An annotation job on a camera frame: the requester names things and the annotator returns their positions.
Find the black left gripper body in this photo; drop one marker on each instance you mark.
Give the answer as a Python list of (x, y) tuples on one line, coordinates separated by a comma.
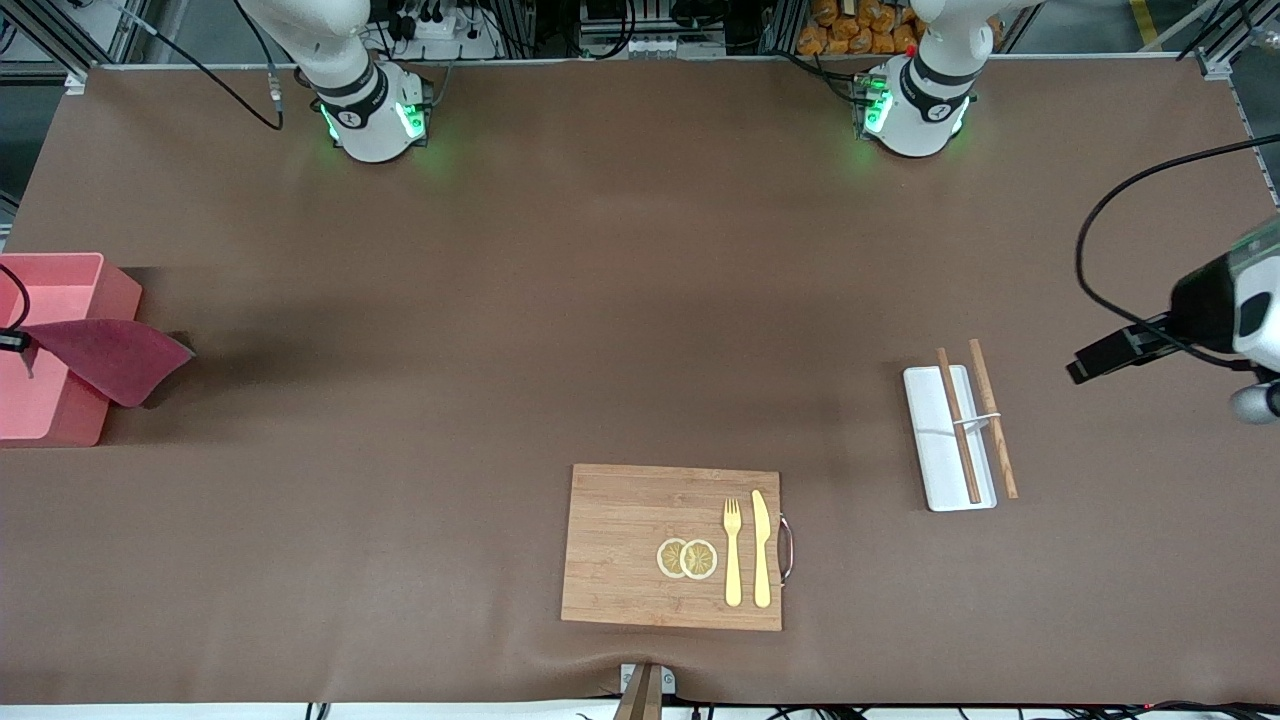
[(1203, 306)]

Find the yellow plastic knife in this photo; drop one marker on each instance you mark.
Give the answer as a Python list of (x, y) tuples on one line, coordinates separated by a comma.
[(761, 550)]

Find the lemon slice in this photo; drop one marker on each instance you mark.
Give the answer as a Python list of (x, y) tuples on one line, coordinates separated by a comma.
[(700, 560), (668, 558)]

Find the bag of orange items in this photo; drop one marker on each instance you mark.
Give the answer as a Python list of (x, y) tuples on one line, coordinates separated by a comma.
[(850, 30)]

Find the pink terry cloth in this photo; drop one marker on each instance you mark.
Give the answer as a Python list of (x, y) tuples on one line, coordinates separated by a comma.
[(110, 355)]

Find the bamboo cutting board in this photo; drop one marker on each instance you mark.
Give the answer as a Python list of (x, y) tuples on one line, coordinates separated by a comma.
[(620, 540)]

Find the white rectangular tray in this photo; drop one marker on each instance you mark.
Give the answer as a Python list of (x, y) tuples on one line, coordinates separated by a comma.
[(930, 450)]

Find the pink plastic bin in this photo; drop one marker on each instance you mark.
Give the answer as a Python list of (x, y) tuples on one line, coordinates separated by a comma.
[(90, 300)]

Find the yellow plastic fork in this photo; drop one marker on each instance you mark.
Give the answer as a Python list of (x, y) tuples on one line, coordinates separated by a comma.
[(733, 560)]

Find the white power strip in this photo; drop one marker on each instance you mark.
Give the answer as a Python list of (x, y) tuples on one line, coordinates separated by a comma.
[(440, 30)]

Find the wooden post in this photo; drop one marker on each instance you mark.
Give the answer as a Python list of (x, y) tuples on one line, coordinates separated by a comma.
[(640, 700)]

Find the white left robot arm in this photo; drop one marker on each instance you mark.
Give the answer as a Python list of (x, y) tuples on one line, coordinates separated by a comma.
[(915, 100)]

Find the white socket strip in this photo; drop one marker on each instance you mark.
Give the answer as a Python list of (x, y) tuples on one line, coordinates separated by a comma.
[(660, 44)]

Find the grey metal bracket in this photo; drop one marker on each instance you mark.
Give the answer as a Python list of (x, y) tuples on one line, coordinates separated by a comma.
[(668, 680)]

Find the wooden rod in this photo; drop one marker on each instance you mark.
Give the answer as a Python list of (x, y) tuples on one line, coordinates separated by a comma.
[(962, 450), (995, 440)]

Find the white elastic band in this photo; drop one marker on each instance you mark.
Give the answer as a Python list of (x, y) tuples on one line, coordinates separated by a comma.
[(978, 421)]

